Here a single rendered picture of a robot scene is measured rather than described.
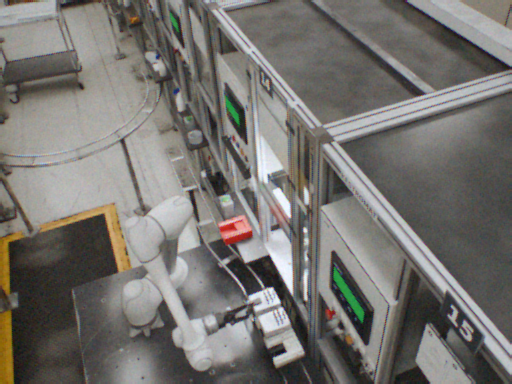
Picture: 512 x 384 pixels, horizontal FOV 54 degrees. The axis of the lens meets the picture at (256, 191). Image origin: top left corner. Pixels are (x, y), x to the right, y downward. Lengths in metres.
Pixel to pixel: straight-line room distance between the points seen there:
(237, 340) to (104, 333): 0.70
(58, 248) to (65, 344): 0.90
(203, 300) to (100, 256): 1.48
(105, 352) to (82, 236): 1.71
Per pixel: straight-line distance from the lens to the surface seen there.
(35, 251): 4.40
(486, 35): 2.09
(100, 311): 2.96
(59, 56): 6.48
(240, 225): 2.79
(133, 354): 2.76
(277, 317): 2.42
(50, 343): 3.80
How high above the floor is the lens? 2.99
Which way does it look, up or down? 43 degrees down
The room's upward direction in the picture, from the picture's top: 5 degrees counter-clockwise
